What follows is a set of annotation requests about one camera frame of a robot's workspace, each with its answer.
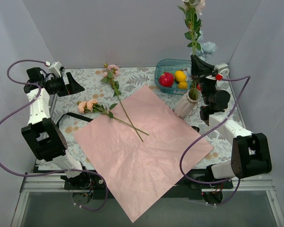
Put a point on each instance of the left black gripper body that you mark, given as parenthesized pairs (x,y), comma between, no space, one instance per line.
(67,84)

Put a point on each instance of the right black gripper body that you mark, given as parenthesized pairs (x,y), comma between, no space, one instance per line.
(204,76)

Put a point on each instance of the blue flower stem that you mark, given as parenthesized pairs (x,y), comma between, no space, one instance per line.
(207,48)

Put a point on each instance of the black ribbon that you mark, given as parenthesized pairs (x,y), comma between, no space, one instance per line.
(74,115)

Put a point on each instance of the white ribbed vase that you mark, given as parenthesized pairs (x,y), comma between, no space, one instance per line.
(186,105)

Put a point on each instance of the white pink flower stem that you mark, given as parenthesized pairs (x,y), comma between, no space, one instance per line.
(192,9)

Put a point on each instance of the purple pink wrapping paper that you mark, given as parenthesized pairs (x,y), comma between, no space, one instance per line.
(139,173)

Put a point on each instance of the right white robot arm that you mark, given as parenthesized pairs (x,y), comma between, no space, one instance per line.
(250,154)

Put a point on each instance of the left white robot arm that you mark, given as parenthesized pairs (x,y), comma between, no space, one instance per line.
(41,133)

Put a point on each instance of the small yellow lemon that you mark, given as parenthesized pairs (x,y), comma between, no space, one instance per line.
(182,85)

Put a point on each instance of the peach flower stem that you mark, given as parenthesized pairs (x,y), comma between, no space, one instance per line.
(93,106)

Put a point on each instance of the teal plastic basket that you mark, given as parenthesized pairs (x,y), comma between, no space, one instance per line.
(163,65)

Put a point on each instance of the floral tablecloth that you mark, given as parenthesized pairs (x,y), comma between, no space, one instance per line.
(130,80)

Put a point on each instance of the red dragon fruit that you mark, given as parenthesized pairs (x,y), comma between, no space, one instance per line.
(166,79)

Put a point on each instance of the pink flower stem with bud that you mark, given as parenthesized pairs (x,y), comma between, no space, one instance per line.
(110,74)

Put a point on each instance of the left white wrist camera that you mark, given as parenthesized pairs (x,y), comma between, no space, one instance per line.
(56,68)

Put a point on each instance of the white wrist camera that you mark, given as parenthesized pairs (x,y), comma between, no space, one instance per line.
(56,68)
(221,71)

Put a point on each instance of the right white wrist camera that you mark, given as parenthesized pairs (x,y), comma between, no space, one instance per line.
(221,71)

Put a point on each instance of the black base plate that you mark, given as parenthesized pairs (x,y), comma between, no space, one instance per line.
(183,188)

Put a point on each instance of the aluminium frame rail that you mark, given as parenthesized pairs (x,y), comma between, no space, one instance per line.
(53,183)

